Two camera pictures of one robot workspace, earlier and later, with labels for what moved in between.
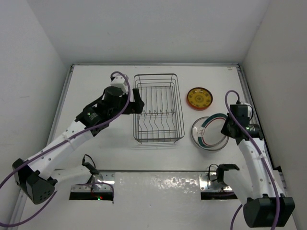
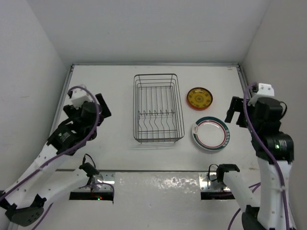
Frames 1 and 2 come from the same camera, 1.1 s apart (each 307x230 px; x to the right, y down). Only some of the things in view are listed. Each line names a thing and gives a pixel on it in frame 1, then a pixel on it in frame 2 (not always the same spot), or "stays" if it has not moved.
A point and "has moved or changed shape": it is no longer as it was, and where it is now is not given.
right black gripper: [224, 130] -> [237, 104]
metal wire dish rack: [161, 120] stays
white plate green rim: [209, 134] has moved or changed shape
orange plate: [198, 100] stays
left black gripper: [134, 107] -> [70, 110]
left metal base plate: [103, 181] stays
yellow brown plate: [199, 98] stays
